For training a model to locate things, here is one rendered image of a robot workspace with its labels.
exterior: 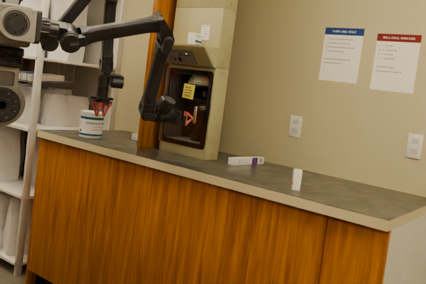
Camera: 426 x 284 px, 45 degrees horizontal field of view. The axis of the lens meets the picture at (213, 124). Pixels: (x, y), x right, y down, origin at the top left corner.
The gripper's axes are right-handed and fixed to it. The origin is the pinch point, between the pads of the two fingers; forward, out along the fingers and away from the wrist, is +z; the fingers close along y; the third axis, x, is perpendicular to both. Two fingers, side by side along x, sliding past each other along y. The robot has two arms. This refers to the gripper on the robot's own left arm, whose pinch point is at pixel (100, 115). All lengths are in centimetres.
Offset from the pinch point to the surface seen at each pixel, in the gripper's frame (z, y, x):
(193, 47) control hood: -39, 22, -38
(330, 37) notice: -53, 76, -84
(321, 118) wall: -11, 75, -85
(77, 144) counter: 18.2, 1.6, 18.1
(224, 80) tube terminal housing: -24, 40, -45
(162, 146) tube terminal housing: 14.7, 31.8, -15.9
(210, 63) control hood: -32, 28, -45
